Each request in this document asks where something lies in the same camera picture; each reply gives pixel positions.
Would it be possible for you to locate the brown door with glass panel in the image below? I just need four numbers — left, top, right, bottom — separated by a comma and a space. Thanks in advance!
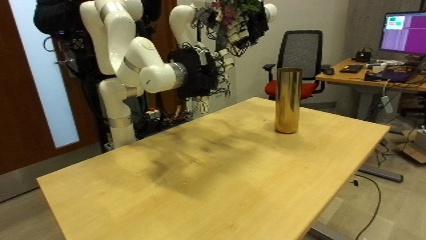
0, 0, 102, 176

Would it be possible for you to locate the white hanging power adapter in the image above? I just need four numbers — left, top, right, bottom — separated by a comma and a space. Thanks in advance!
380, 95, 396, 115

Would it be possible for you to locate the black desk phone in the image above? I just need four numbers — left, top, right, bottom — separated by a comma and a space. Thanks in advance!
353, 49, 373, 63

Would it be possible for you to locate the artificial flower bouquet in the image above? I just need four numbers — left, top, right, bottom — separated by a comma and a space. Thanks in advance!
212, 0, 267, 52

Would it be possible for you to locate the wooden office desk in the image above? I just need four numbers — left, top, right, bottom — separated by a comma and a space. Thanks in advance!
316, 58, 426, 122

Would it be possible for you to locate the black keyboard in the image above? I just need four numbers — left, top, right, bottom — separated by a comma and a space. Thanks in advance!
340, 64, 365, 75

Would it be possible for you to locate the gold cylindrical vase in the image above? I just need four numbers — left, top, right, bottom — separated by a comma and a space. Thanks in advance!
275, 67, 304, 135

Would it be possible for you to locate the computer monitor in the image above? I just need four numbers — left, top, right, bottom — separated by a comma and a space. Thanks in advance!
378, 11, 426, 56

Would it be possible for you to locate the grey table foot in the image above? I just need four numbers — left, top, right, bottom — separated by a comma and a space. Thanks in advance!
357, 164, 405, 184

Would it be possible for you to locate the black mesh office chair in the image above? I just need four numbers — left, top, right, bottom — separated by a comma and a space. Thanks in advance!
263, 29, 333, 101

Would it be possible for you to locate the white box with red button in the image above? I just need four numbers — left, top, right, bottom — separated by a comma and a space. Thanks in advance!
145, 107, 163, 121

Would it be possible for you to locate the cardboard box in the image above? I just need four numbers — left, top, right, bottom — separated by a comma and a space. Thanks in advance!
396, 129, 426, 165

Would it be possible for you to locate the black floor cable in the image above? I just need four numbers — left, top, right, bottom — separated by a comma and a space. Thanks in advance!
349, 173, 384, 240

